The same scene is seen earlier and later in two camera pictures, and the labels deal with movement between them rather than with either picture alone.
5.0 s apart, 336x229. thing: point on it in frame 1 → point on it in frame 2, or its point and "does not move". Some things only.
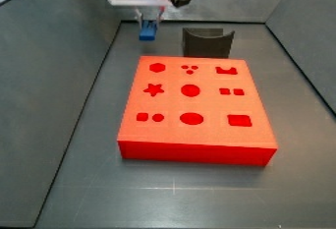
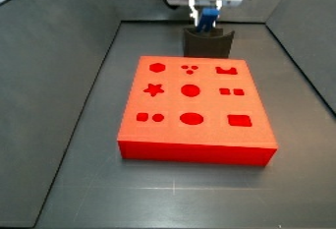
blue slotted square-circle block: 147,32 → 208,21
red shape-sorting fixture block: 196,112 does not move
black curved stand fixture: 207,42 does not move
